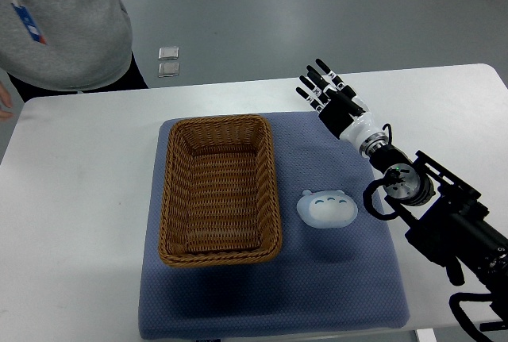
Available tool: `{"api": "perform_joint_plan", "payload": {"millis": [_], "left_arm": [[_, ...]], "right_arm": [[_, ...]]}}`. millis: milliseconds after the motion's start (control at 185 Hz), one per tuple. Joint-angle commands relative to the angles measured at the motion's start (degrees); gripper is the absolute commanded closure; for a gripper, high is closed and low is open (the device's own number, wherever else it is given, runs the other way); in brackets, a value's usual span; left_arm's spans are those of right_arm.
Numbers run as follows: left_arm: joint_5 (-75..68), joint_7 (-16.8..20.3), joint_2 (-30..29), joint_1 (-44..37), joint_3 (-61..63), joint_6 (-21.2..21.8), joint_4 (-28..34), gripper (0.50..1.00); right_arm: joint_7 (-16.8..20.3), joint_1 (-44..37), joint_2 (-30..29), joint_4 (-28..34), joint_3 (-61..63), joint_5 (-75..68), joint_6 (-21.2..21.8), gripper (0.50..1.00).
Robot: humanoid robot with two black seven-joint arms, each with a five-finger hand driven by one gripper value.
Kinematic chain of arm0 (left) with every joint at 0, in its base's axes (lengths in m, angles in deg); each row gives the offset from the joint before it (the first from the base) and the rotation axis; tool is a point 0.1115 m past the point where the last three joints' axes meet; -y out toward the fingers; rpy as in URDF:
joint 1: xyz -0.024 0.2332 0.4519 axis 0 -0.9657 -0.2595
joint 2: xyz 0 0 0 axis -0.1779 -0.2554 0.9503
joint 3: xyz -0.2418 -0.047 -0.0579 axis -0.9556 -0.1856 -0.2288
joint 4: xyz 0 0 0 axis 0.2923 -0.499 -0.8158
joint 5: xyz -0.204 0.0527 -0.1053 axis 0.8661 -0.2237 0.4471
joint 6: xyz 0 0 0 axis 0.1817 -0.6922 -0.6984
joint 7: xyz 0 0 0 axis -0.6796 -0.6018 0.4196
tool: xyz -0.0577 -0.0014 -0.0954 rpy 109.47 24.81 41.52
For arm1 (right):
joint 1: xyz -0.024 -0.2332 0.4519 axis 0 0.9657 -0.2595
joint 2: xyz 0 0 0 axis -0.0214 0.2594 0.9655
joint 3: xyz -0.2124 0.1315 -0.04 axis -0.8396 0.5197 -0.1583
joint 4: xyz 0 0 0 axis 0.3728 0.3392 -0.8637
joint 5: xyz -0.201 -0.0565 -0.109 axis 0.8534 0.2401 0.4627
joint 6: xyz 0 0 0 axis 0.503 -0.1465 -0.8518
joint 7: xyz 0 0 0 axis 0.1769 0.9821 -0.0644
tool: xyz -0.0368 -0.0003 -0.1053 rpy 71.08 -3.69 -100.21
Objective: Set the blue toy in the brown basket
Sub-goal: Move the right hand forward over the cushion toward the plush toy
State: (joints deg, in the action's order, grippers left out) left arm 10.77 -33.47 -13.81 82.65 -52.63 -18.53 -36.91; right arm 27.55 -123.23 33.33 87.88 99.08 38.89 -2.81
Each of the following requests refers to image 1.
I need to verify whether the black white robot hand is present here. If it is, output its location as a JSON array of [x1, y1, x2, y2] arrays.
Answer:
[[295, 58, 386, 156]]

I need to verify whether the light blue plush toy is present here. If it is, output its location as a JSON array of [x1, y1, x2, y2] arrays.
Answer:
[[296, 190, 359, 229]]

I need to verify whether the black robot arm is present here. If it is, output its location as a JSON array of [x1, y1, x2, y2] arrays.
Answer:
[[296, 60, 507, 341]]

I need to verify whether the brown wicker basket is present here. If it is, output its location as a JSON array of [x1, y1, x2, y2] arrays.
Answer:
[[158, 114, 283, 268]]

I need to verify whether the person's bare hand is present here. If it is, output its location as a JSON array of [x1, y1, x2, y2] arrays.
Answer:
[[0, 83, 13, 122]]

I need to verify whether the lower metal floor plate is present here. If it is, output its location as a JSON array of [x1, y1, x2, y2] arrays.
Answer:
[[158, 62, 179, 78]]

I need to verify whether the metal floor plate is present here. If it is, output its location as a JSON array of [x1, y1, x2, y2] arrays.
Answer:
[[158, 62, 179, 78], [158, 46, 179, 60]]

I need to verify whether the upper metal floor plate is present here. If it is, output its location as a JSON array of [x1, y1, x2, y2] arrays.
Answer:
[[158, 46, 179, 60]]

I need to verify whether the blue quilted mat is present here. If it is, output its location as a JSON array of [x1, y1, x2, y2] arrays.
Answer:
[[138, 112, 410, 340]]

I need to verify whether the person in grey hoodie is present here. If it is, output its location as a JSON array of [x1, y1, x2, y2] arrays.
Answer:
[[1, 0, 147, 102]]

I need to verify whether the blue white lanyard badge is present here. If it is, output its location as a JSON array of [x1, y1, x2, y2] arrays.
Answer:
[[10, 0, 47, 44]]

